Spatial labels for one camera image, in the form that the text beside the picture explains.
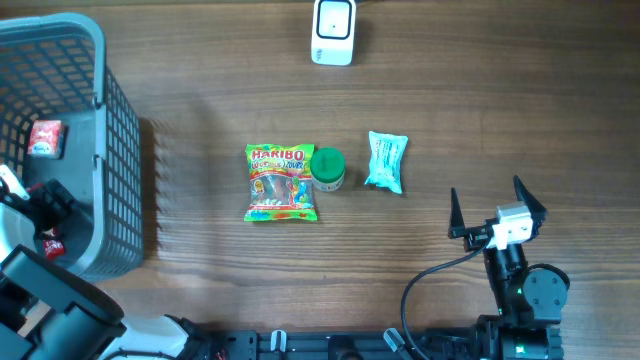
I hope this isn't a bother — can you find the black aluminium mounting rail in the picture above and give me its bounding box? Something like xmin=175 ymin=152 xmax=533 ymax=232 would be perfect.
xmin=199 ymin=327 xmax=565 ymax=360

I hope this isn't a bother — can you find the grey plastic shopping basket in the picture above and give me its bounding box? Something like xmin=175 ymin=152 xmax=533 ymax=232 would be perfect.
xmin=1 ymin=13 xmax=144 ymax=282

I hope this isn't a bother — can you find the small red white box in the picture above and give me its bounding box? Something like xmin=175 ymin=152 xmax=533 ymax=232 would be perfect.
xmin=27 ymin=120 xmax=66 ymax=159

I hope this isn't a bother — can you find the Haribo gummy candy bag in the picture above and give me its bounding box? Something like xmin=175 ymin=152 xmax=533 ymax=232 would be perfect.
xmin=244 ymin=144 xmax=318 ymax=222

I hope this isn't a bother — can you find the white barcode scanner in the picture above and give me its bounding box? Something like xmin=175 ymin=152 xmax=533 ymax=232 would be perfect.
xmin=310 ymin=0 xmax=357 ymax=66

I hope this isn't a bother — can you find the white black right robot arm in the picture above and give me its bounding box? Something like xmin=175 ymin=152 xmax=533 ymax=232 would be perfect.
xmin=442 ymin=176 xmax=570 ymax=360

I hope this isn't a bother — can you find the red Nescafe coffee stick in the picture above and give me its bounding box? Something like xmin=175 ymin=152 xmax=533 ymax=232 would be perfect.
xmin=41 ymin=227 xmax=66 ymax=260

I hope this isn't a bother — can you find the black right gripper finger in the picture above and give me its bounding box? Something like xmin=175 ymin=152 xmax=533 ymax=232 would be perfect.
xmin=513 ymin=175 xmax=547 ymax=220
xmin=448 ymin=187 xmax=467 ymax=238

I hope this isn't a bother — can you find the light blue tissue pack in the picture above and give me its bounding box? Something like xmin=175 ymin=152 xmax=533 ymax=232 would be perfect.
xmin=364 ymin=131 xmax=408 ymax=195

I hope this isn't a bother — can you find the green lid small jar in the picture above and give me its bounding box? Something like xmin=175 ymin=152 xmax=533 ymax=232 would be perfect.
xmin=311 ymin=147 xmax=346 ymax=192

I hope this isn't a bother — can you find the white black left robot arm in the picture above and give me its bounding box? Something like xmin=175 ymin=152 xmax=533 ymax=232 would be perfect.
xmin=1 ymin=166 xmax=210 ymax=359

